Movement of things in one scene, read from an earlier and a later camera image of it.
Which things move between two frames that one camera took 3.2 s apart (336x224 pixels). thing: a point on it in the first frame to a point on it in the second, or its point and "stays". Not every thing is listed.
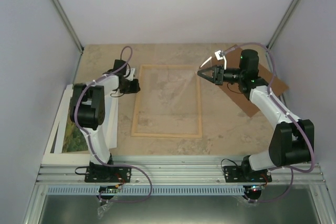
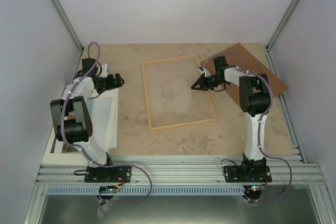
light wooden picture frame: (136, 101) to (144, 64)
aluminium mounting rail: (173, 169) stays
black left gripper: (136, 88) to (112, 84)
